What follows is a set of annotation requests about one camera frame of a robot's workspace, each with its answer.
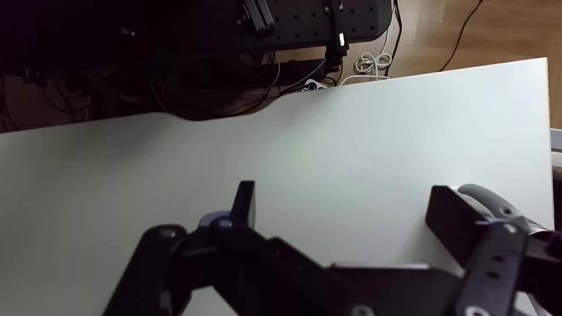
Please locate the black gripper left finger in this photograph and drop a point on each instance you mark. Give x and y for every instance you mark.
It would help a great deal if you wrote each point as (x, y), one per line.
(243, 202)

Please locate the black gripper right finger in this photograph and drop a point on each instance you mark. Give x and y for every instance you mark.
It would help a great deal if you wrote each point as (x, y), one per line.
(457, 216)

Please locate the black perforated breadboard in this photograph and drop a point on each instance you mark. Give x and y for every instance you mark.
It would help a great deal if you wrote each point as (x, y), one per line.
(317, 23)

